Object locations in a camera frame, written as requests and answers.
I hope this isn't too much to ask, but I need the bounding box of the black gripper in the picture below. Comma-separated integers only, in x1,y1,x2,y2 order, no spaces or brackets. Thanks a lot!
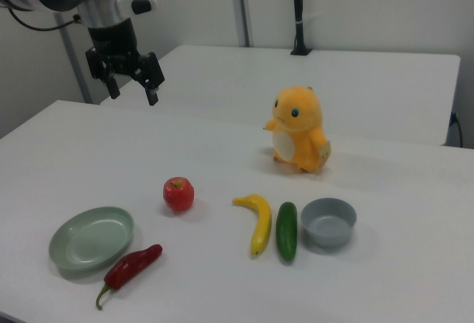
85,17,166,107

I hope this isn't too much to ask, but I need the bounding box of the red apple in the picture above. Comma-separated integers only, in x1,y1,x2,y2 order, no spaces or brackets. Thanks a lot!
162,176,196,213

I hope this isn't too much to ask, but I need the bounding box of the pale green plate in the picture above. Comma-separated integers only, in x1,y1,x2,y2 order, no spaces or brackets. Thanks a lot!
49,206,136,274

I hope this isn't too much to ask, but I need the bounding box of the orange plush toy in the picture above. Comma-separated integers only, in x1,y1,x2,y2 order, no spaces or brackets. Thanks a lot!
263,85,332,173

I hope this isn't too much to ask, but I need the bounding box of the black pole with clamp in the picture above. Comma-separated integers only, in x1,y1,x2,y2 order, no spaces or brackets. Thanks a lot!
290,0,313,56

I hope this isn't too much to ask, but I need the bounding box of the red chili pepper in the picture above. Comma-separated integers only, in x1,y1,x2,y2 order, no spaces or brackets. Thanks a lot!
96,244,164,311

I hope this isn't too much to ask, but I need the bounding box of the yellow banana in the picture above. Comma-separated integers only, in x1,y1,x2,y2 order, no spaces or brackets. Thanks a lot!
232,193,273,256

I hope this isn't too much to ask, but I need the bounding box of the green cucumber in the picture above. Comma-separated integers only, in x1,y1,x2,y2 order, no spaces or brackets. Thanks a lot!
276,202,298,263

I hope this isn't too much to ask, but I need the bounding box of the grey round bowl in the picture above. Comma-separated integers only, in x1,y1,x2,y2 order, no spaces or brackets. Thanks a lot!
300,197,358,248

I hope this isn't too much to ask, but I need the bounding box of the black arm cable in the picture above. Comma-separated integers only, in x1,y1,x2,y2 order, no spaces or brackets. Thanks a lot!
7,6,82,31

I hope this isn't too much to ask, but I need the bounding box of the grey aluminium frame post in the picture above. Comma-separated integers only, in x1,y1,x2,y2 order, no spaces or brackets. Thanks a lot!
227,0,254,48

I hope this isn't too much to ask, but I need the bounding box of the black cable at table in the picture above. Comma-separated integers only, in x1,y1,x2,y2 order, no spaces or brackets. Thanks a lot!
449,110,464,148

